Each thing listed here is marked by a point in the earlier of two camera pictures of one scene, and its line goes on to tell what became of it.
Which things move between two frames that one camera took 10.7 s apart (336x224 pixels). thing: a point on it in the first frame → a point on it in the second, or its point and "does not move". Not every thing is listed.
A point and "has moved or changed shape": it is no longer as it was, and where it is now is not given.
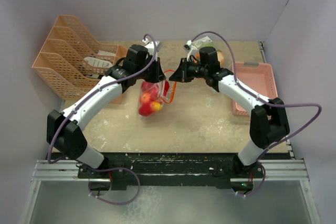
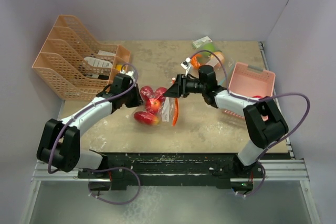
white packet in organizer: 99,63 does not move
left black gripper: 158,75 → 138,101
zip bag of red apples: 152,94 has moved or changed shape
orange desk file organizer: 72,59 does not move
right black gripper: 181,75 → 179,88
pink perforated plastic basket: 259,77 has moved or changed shape
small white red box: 199,42 does not move
